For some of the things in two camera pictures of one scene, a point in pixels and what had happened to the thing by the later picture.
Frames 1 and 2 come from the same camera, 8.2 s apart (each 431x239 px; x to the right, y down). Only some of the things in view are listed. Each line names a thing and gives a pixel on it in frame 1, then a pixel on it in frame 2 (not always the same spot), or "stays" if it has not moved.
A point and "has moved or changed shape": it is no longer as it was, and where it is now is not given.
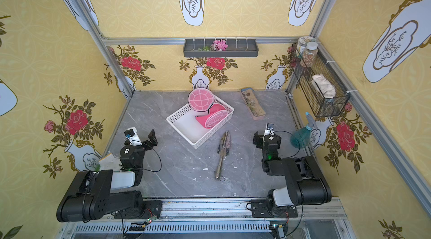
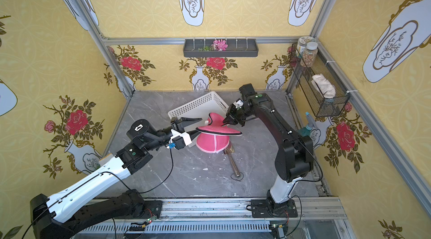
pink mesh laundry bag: [217, 115] has moved or changed shape
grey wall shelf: [220, 48] stays
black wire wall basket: [326, 91] stays
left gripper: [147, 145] → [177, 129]
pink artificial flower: [219, 45] stays
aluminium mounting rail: [230, 210] stays
